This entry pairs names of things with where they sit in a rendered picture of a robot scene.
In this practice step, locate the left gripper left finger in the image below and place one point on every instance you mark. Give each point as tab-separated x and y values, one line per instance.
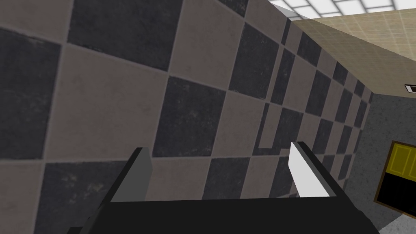
135	180

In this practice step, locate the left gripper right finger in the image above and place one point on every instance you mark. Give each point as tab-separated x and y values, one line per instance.
308	177

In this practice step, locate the yellow door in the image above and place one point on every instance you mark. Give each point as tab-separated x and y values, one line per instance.
398	178

